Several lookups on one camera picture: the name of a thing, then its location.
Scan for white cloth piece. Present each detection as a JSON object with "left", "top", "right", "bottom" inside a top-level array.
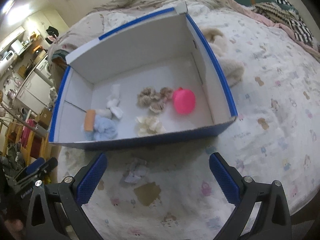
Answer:
[{"left": 96, "top": 84, "right": 124, "bottom": 119}]

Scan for black white striped garment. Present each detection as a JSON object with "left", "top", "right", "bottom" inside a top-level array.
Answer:
[{"left": 273, "top": 0, "right": 315, "bottom": 47}]

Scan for blue cardboard box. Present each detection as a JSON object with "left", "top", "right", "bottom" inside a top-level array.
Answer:
[{"left": 48, "top": 1, "right": 238, "bottom": 152}]

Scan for orange cloth roll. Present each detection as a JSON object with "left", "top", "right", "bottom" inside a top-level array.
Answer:
[{"left": 84, "top": 109, "right": 96, "bottom": 132}]

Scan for brown knit blanket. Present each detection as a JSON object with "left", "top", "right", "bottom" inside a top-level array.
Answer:
[{"left": 252, "top": 1, "right": 296, "bottom": 23}]

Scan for hanging dark clothes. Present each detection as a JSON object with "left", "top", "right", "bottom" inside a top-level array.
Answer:
[{"left": 45, "top": 26, "right": 60, "bottom": 41}]

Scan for white base cabinet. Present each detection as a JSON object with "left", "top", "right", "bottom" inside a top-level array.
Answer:
[{"left": 14, "top": 71, "right": 55, "bottom": 116}]

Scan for brown floral scrunchie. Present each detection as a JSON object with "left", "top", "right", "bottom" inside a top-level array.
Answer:
[{"left": 137, "top": 87, "right": 174, "bottom": 115}]

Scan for pink plush ball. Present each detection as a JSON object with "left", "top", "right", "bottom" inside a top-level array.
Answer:
[{"left": 172, "top": 87, "right": 196, "bottom": 116}]

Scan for cream scrunchie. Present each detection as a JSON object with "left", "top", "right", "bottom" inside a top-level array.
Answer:
[{"left": 135, "top": 115, "right": 167, "bottom": 136}]

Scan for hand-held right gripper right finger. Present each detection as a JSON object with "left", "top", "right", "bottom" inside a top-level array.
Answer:
[{"left": 209, "top": 152, "right": 292, "bottom": 240}]

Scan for printed bed sheet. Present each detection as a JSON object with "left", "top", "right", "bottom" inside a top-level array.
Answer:
[{"left": 56, "top": 1, "right": 320, "bottom": 240}]

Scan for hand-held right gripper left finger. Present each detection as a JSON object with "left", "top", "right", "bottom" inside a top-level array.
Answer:
[{"left": 25, "top": 152, "right": 108, "bottom": 240}]

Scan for beige plush toy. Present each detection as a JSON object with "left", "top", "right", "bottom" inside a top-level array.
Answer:
[{"left": 201, "top": 27, "right": 246, "bottom": 87}]

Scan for light blue fluffy scrunchie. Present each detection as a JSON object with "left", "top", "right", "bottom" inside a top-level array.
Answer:
[{"left": 85, "top": 116, "right": 118, "bottom": 142}]

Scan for white water heater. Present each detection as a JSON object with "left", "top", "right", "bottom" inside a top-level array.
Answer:
[{"left": 0, "top": 50, "right": 16, "bottom": 76}]

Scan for white washing machine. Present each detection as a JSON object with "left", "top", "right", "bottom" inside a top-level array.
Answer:
[{"left": 34, "top": 59, "right": 52, "bottom": 77}]

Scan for pink blanket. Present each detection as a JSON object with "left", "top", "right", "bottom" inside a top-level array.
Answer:
[{"left": 225, "top": 0, "right": 320, "bottom": 62}]

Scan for olive green cloth square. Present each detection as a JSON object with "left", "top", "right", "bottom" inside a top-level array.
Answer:
[{"left": 133, "top": 181, "right": 162, "bottom": 205}]

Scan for yellow wooden rack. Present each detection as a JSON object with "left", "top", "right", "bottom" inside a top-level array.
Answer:
[{"left": 0, "top": 119, "right": 48, "bottom": 161}]

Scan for white patterned small cloth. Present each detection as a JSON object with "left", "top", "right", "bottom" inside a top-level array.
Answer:
[{"left": 119, "top": 158, "right": 150, "bottom": 185}]

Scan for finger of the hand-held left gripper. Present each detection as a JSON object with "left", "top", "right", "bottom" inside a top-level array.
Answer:
[
  {"left": 35, "top": 157, "right": 58, "bottom": 179},
  {"left": 14, "top": 158, "right": 46, "bottom": 183}
]

